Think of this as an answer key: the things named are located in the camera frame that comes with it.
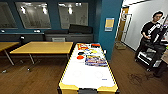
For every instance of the black round disc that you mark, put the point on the black round disc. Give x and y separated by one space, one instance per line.
81 52

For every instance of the orange round disc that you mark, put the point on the orange round disc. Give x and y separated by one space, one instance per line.
80 57

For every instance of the yellow round disc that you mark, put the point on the yellow round disc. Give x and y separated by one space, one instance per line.
94 51

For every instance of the red and black flat object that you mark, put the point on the red and black flat object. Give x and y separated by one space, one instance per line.
95 45

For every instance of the white pillar outlet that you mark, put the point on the white pillar outlet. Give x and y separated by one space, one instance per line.
105 51

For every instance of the yellow air hockey table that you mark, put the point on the yellow air hockey table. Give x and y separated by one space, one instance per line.
86 75

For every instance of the yellow pillar sign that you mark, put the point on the yellow pillar sign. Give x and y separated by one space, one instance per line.
109 24

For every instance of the interior glass window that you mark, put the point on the interior glass window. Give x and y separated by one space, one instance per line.
6 15
73 15
33 15

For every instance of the wicker basket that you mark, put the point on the wicker basket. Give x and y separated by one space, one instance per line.
120 45

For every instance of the long wooden table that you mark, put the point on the long wooden table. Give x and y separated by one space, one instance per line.
6 46
43 47

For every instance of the black wheeled cart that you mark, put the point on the black wheeled cart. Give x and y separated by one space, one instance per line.
151 55

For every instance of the person in dark jacket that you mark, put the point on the person in dark jacket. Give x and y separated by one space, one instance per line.
151 28

